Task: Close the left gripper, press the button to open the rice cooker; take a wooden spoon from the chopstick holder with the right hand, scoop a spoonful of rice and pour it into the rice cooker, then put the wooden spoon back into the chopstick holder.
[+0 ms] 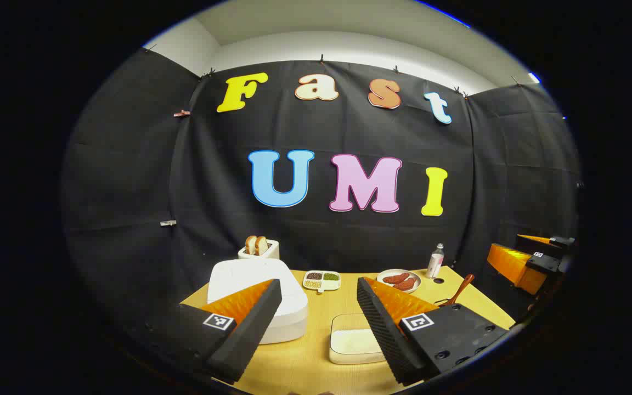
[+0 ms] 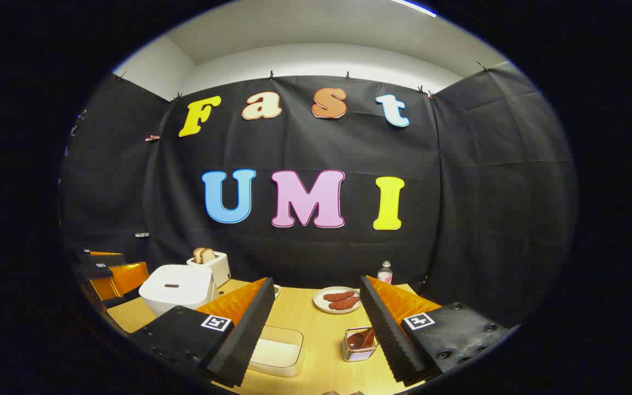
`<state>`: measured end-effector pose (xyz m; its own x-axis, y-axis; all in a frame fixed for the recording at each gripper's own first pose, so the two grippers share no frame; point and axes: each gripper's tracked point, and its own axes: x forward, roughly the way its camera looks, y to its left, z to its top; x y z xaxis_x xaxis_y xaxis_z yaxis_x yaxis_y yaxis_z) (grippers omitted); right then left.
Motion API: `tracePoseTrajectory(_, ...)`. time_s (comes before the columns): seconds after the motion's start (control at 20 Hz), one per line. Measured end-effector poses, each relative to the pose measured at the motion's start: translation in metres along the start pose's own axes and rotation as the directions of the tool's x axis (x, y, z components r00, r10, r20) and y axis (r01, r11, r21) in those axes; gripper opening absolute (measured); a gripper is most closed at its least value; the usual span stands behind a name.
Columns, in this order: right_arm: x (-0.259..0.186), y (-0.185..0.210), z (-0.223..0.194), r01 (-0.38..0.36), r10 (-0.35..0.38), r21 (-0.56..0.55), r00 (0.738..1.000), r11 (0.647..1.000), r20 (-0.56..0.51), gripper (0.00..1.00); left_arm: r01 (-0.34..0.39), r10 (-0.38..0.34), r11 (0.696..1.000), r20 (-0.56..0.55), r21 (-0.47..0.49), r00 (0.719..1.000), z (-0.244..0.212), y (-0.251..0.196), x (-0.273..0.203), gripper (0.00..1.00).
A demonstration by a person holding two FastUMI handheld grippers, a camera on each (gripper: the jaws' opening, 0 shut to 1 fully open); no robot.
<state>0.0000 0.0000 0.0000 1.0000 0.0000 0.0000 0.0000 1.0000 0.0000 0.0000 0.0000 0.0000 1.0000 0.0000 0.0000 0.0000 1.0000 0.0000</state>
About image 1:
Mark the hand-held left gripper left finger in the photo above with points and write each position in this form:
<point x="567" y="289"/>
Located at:
<point x="250" y="329"/>

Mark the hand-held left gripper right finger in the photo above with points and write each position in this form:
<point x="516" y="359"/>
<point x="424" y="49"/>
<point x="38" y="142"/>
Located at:
<point x="384" y="334"/>

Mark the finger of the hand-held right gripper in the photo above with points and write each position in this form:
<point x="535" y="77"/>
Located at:
<point x="560" y="241"/>
<point x="513" y="269"/>

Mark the clear tray of rice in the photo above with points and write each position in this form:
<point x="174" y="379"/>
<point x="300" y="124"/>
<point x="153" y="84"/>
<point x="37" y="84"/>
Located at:
<point x="351" y="343"/>

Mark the white rice cooker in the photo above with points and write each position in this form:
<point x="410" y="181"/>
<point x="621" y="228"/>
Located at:
<point x="244" y="274"/>

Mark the brown wooden spoon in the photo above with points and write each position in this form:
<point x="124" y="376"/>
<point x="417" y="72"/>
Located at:
<point x="461" y="288"/>

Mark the white round plate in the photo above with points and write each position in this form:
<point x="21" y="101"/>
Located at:
<point x="386" y="287"/>

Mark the red-brown meat piece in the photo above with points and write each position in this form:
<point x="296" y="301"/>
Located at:
<point x="405" y="284"/>
<point x="396" y="278"/>

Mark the clear plastic bottle pink label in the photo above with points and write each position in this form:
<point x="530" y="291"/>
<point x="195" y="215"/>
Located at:
<point x="435" y="266"/>

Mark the white toaster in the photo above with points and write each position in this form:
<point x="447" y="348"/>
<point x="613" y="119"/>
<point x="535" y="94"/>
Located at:
<point x="269" y="251"/>

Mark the white divided grain dish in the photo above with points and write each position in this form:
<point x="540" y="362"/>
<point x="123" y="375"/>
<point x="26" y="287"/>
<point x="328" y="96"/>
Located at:
<point x="321" y="281"/>

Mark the toasted bread slice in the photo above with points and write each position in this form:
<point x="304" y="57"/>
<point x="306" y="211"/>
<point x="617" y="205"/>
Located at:
<point x="250" y="244"/>
<point x="261" y="245"/>

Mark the black backdrop cloth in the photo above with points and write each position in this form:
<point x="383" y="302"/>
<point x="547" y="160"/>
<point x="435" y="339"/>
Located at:
<point x="349" y="131"/>

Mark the pink clothes peg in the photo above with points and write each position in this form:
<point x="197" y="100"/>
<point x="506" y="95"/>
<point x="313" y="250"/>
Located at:
<point x="181" y="113"/>

